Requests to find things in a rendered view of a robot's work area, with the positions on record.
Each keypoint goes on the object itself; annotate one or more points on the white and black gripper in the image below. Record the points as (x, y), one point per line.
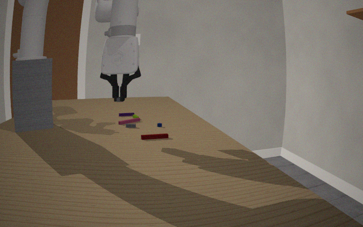
(120, 56)

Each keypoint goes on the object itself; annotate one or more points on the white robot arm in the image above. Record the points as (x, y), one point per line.
(122, 15)

